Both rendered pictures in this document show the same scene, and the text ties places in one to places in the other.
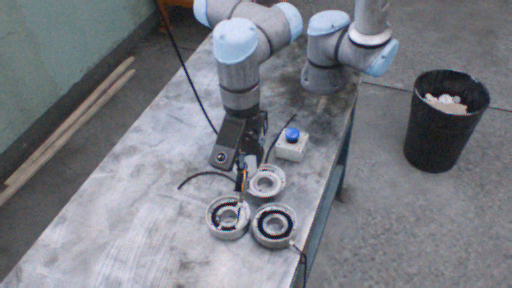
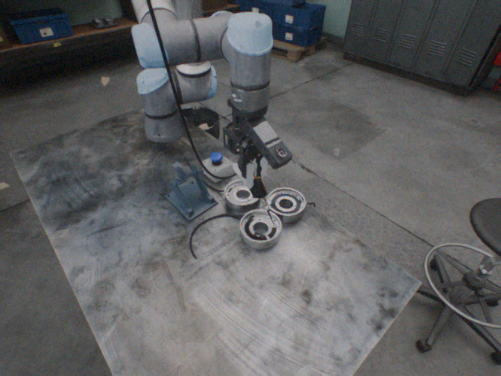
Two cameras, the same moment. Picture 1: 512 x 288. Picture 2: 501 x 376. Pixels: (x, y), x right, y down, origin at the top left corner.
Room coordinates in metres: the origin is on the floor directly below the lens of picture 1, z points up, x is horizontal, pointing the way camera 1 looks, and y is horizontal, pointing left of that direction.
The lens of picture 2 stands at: (0.40, 0.52, 1.41)
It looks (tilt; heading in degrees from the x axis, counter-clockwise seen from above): 43 degrees down; 295
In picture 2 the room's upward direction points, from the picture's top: straight up
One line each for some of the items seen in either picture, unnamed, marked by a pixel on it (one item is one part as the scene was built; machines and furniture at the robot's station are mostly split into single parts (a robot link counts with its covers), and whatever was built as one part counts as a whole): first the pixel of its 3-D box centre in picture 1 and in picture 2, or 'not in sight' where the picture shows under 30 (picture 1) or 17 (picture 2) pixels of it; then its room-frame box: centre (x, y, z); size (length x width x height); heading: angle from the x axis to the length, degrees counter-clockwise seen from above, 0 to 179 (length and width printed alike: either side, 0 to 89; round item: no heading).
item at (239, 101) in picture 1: (238, 90); (249, 94); (0.63, 0.04, 1.15); 0.08 x 0.08 x 0.05
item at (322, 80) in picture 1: (324, 67); (163, 120); (1.11, -0.22, 0.85); 0.15 x 0.15 x 0.10
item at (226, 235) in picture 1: (228, 218); (260, 230); (0.57, 0.08, 0.82); 0.10 x 0.10 x 0.04
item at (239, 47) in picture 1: (237, 54); (249, 51); (0.63, 0.03, 1.23); 0.09 x 0.08 x 0.11; 138
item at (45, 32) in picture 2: not in sight; (41, 25); (3.89, -1.64, 0.56); 0.52 x 0.38 x 0.22; 64
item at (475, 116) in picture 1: (439, 124); (197, 145); (1.48, -0.88, 0.21); 0.34 x 0.34 x 0.43
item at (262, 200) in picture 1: (265, 184); (243, 196); (0.67, -0.01, 0.82); 0.10 x 0.10 x 0.04
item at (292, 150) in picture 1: (292, 143); (216, 166); (0.80, -0.09, 0.82); 0.08 x 0.07 x 0.05; 157
